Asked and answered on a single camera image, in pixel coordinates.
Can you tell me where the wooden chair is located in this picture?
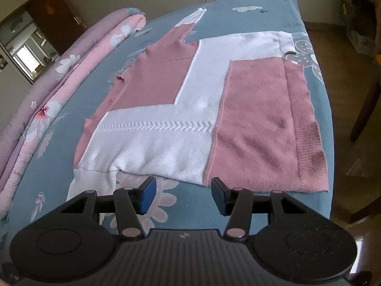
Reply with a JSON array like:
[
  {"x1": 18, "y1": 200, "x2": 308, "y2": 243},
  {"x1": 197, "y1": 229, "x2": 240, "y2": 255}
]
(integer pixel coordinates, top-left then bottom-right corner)
[{"x1": 350, "y1": 79, "x2": 381, "y2": 224}]

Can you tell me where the brown wooden door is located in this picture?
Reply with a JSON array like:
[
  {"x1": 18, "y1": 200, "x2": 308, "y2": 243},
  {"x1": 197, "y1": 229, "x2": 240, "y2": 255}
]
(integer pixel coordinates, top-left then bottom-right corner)
[{"x1": 27, "y1": 0, "x2": 89, "y2": 58}]

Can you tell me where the pink floral quilt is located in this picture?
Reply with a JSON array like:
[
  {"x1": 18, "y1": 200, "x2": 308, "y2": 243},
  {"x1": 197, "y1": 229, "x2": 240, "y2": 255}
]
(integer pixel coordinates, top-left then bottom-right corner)
[{"x1": 0, "y1": 7, "x2": 147, "y2": 215}]

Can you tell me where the pink and white sweater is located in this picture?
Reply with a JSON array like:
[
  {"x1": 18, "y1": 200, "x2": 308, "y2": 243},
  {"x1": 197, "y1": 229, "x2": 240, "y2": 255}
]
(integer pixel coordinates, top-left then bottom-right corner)
[{"x1": 66, "y1": 8, "x2": 329, "y2": 203}]

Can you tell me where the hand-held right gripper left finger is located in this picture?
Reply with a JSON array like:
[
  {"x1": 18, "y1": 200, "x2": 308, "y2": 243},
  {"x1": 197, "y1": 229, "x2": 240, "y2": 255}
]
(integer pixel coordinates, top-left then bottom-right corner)
[{"x1": 61, "y1": 176, "x2": 157, "y2": 239}]

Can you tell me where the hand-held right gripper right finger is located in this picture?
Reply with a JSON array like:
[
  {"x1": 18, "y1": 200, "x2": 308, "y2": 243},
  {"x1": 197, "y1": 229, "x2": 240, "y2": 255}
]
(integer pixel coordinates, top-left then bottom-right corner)
[{"x1": 211, "y1": 178, "x2": 307, "y2": 239}]

